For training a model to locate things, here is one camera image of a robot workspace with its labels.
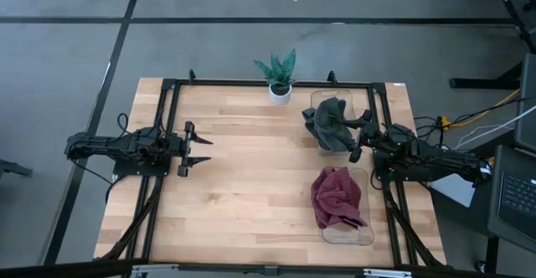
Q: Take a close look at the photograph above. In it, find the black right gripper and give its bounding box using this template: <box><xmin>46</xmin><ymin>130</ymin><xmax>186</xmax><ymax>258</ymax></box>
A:
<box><xmin>337</xmin><ymin>109</ymin><xmax>384</xmax><ymax>164</ymax></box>

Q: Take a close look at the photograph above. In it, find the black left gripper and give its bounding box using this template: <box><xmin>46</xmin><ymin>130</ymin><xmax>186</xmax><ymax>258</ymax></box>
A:
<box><xmin>169</xmin><ymin>121</ymin><xmax>214</xmax><ymax>178</ymax></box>

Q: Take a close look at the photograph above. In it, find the clear plastic tray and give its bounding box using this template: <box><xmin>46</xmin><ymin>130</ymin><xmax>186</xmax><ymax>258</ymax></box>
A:
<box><xmin>309</xmin><ymin>89</ymin><xmax>362</xmax><ymax>156</ymax></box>
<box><xmin>320</xmin><ymin>167</ymin><xmax>376</xmax><ymax>246</ymax></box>

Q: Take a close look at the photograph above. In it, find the white plant pot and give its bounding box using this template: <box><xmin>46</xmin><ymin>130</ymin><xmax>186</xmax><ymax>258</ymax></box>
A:
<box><xmin>267</xmin><ymin>83</ymin><xmax>293</xmax><ymax>106</ymax></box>

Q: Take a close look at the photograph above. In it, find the green snake plant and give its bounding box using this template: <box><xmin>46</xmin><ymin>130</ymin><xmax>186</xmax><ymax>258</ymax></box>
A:
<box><xmin>253</xmin><ymin>47</ymin><xmax>297</xmax><ymax>89</ymax></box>

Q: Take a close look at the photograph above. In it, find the white flat box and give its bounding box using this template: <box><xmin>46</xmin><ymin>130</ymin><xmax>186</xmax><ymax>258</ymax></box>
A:
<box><xmin>430</xmin><ymin>172</ymin><xmax>479</xmax><ymax>209</ymax></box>

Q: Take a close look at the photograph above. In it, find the black floor stand foot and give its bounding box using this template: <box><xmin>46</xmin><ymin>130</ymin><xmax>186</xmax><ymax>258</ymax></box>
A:
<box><xmin>449</xmin><ymin>62</ymin><xmax>524</xmax><ymax>90</ymax></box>

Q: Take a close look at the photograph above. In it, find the black diagonal stand beam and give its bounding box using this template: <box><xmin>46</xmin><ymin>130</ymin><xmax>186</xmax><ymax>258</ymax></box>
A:
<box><xmin>460</xmin><ymin>130</ymin><xmax>517</xmax><ymax>162</ymax></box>

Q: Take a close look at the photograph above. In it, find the dark grey screen panel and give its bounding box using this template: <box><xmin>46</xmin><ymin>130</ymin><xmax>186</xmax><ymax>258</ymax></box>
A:
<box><xmin>513</xmin><ymin>53</ymin><xmax>536</xmax><ymax>153</ymax></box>

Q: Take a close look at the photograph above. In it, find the dark grey laptop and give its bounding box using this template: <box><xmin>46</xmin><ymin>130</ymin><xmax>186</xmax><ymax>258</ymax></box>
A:
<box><xmin>487</xmin><ymin>143</ymin><xmax>536</xmax><ymax>255</ymax></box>

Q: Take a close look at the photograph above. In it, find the black laptop stand pole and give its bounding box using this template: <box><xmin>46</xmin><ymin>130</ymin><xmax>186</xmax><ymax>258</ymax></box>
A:
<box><xmin>475</xmin><ymin>235</ymin><xmax>500</xmax><ymax>274</ymax></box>

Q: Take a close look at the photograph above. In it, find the dark stand foot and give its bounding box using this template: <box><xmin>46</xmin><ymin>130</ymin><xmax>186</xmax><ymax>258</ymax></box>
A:
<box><xmin>0</xmin><ymin>158</ymin><xmax>34</xmax><ymax>179</ymax></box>

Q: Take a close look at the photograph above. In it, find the black diagonal stand pole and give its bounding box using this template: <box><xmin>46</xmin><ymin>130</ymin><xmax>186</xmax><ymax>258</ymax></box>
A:
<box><xmin>492</xmin><ymin>0</ymin><xmax>536</xmax><ymax>55</ymax></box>

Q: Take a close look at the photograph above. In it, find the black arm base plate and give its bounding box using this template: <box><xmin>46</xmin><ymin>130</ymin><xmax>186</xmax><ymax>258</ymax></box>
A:
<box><xmin>112</xmin><ymin>156</ymin><xmax>172</xmax><ymax>178</ymax></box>
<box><xmin>374</xmin><ymin>148</ymin><xmax>432</xmax><ymax>183</ymax></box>

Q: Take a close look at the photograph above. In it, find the black aluminium table frame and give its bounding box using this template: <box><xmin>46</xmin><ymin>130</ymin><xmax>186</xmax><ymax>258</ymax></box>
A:
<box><xmin>94</xmin><ymin>69</ymin><xmax>447</xmax><ymax>270</ymax></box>

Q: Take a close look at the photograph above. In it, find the black cable bundle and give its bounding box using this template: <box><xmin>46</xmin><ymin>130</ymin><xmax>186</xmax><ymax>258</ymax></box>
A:
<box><xmin>412</xmin><ymin>95</ymin><xmax>524</xmax><ymax>150</ymax></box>

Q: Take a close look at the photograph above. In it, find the yellow cable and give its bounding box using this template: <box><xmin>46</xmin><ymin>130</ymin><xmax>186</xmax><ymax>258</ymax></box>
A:
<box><xmin>439</xmin><ymin>88</ymin><xmax>521</xmax><ymax>129</ymax></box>

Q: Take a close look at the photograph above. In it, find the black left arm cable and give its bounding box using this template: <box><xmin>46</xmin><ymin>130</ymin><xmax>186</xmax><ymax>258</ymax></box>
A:
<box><xmin>70</xmin><ymin>158</ymin><xmax>126</xmax><ymax>203</ymax></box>

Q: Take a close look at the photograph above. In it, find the silver frame bracket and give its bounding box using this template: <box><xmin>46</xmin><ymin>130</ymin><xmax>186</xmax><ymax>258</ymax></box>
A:
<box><xmin>131</xmin><ymin>263</ymin><xmax>180</xmax><ymax>278</ymax></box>
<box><xmin>363</xmin><ymin>268</ymin><xmax>414</xmax><ymax>278</ymax></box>

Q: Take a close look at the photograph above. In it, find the white cable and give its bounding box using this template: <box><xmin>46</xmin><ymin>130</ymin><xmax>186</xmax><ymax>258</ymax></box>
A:
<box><xmin>455</xmin><ymin>105</ymin><xmax>536</xmax><ymax>150</ymax></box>

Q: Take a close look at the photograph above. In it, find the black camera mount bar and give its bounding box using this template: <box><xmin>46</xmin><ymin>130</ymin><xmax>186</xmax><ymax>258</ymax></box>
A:
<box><xmin>0</xmin><ymin>259</ymin><xmax>536</xmax><ymax>278</ymax></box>

